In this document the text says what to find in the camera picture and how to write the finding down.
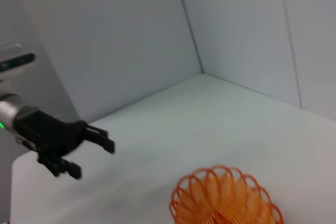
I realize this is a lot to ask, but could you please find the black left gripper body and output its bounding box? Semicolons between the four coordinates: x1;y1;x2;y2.
13;105;89;158

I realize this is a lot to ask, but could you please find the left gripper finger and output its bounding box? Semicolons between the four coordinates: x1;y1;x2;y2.
83;124;116;154
36;152;82;180

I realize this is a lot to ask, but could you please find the orange plastic woven basket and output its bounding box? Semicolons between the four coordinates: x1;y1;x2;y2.
169;165;285;224

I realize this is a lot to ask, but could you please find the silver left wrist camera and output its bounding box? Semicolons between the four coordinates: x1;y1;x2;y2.
0;43;36;77

